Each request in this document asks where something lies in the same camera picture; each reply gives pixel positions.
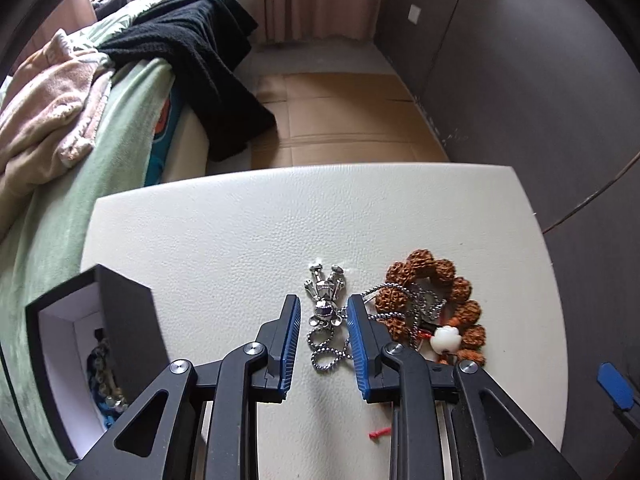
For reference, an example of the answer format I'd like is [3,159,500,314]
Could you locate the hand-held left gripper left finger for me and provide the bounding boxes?
[65,294,303,480]

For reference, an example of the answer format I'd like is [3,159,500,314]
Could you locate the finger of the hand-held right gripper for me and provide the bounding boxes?
[596,361,640,442]

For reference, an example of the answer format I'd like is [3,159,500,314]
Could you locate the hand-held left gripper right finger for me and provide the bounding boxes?
[346,294,583,480]

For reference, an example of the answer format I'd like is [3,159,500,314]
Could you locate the silver chain necklace with pendant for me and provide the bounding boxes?
[304,258,446,375]

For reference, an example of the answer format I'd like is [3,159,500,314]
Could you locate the black jewelry box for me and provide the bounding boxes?
[25,264,168,463]

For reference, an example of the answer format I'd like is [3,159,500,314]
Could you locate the flat cardboard sheet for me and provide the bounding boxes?
[250,72,451,171]

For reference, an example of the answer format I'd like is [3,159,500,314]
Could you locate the blue orange printed cloth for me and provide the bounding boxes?
[144,85,184,187]

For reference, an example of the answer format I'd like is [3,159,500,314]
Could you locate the black blanket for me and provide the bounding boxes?
[97,0,277,162]

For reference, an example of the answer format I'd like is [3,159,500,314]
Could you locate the pink fleece blanket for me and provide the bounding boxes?
[0,30,116,182]

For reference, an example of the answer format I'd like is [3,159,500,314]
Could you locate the brown seed bead bracelet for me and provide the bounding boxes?
[374,249,487,367]

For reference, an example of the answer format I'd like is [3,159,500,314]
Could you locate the thin dark cable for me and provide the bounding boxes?
[542,150,640,235]

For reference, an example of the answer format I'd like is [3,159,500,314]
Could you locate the blue green bead bracelet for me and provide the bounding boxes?
[86,327,130,431]

